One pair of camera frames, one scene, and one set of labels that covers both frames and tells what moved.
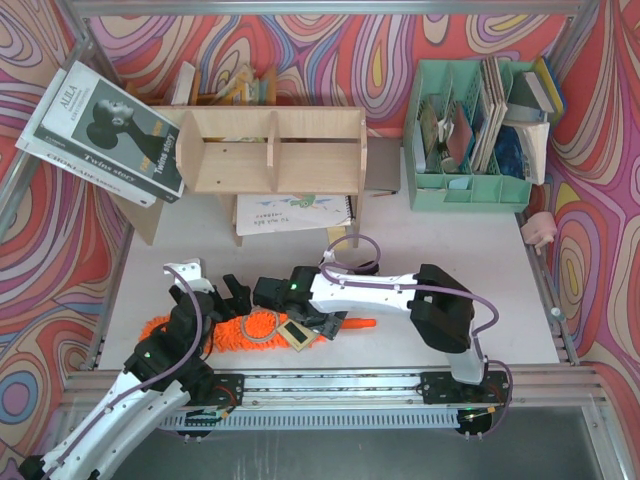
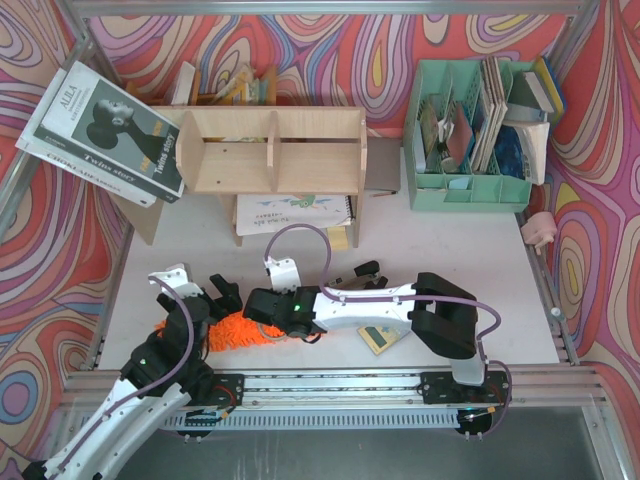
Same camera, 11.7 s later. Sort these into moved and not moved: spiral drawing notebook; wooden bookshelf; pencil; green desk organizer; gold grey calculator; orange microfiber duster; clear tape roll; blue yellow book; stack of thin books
Moved: gold grey calculator; clear tape roll; orange microfiber duster
Not moved: stack of thin books; green desk organizer; wooden bookshelf; spiral drawing notebook; pencil; blue yellow book
